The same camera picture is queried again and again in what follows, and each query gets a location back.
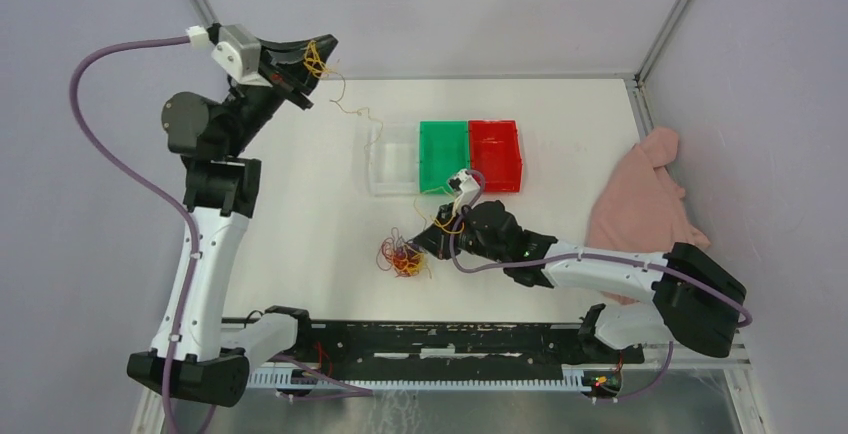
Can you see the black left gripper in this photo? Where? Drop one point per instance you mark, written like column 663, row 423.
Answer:
column 291, row 79

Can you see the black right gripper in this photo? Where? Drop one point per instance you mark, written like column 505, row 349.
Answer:
column 433, row 240

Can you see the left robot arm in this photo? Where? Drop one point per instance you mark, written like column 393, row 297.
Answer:
column 190, row 358

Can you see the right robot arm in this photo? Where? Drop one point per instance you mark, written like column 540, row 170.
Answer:
column 681, row 295

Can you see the green plastic bin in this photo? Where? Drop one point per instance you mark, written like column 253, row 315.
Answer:
column 443, row 151

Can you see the clear plastic bin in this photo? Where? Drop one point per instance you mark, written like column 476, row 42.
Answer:
column 393, row 159

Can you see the red plastic bin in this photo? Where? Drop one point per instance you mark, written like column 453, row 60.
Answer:
column 495, row 152

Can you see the pink cloth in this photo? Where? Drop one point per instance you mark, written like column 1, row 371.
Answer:
column 641, row 207

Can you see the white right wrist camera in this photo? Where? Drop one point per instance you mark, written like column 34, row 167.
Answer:
column 467, row 186

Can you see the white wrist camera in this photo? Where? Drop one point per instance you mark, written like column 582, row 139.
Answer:
column 238, row 52
column 467, row 186

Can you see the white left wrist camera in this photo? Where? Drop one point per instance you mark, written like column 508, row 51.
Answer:
column 238, row 52

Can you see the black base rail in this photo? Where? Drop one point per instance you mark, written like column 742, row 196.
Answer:
column 442, row 351

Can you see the white slotted cable duct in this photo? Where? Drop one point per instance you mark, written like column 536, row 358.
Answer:
column 290, row 378

